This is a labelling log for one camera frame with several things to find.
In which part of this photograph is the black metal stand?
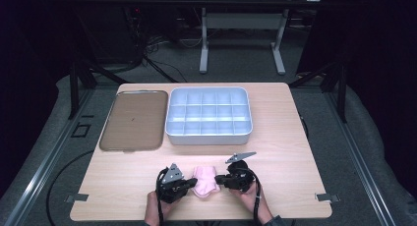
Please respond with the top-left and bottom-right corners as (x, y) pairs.
(66, 59), (130, 121)
(288, 60), (349, 124)

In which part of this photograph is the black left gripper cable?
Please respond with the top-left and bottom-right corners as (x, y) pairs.
(155, 167), (170, 226)

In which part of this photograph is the person's right hand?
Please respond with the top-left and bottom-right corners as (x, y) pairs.
(228, 181), (266, 217)

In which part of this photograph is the person's left hand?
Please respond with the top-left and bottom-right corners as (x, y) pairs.
(145, 190), (180, 224)

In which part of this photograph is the bundle of floor cables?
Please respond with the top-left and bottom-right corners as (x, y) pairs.
(124, 6), (189, 85)

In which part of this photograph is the brown translucent tray lid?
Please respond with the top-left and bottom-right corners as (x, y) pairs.
(98, 89), (169, 153)

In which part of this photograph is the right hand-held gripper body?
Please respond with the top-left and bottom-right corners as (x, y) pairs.
(224, 150), (258, 193)

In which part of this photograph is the pink sock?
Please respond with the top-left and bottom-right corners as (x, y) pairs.
(191, 165), (221, 198)

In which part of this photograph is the black floor cable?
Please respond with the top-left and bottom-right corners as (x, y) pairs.
(45, 148), (96, 226)

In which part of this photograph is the white-legged desk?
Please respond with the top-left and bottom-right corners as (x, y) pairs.
(180, 0), (325, 76)

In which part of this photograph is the metal table bracket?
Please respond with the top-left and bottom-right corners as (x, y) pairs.
(315, 192), (341, 203)
(64, 193), (89, 203)

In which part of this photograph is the aluminium floor rail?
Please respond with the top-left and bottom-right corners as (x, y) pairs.
(323, 87), (398, 226)
(2, 87), (96, 226)

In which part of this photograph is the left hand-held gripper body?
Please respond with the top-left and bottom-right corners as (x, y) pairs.
(156, 162), (192, 204)

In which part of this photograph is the white divided storage box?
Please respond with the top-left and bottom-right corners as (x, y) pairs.
(164, 85), (254, 146)

